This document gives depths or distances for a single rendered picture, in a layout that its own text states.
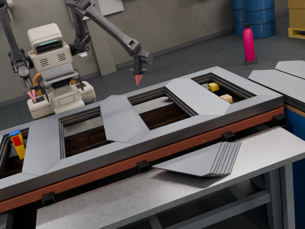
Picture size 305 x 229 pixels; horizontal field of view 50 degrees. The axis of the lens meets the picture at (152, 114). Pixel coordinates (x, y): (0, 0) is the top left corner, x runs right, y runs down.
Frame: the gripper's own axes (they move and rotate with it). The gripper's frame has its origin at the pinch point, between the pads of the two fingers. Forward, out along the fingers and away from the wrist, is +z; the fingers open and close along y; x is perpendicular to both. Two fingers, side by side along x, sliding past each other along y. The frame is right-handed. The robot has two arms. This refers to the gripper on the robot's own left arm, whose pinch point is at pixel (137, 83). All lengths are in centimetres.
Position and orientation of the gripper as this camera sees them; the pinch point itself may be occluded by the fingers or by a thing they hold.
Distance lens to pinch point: 209.9
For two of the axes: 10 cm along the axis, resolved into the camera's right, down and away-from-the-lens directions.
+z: -0.4, 9.3, 3.5
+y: 9.5, -0.7, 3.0
